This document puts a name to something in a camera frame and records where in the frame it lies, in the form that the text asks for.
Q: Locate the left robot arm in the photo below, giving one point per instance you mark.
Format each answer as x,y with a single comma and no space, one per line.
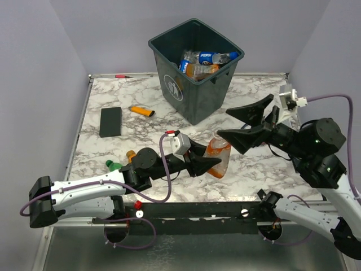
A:
148,174

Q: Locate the orange label large bottle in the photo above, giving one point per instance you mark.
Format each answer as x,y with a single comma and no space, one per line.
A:
218,148

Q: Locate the red marker pen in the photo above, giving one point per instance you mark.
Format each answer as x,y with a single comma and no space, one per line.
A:
122,76

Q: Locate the crushed blue label bottle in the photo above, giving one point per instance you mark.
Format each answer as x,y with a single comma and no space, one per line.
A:
209,58

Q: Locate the orange utility knife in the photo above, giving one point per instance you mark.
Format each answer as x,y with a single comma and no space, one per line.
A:
142,111

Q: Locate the black mounting rail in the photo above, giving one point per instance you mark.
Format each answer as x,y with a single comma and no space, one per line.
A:
207,218

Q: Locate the small orange bottle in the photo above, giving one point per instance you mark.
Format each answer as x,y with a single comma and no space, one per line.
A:
130,155

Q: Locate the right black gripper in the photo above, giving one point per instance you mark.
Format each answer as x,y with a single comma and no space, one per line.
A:
242,138

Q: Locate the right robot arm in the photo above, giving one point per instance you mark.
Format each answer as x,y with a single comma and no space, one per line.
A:
313,150

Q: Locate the pepsi bottle by bin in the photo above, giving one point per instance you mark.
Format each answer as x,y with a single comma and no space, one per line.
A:
183,65

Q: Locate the red label bottle front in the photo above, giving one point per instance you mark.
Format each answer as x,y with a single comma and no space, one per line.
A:
138,205

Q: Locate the dark green plastic bin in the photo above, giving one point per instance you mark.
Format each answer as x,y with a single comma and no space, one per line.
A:
194,100

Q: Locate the black rectangular block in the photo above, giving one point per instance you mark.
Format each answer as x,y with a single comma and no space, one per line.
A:
110,122

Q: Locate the green crushed bottle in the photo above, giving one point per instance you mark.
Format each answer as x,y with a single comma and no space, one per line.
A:
113,166

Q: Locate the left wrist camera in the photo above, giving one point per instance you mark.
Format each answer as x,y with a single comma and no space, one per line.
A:
180,143

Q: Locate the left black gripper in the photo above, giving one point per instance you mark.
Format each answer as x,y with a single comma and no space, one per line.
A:
194,164

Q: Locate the orange crushed bottle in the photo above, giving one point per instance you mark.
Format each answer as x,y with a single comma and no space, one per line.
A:
198,72

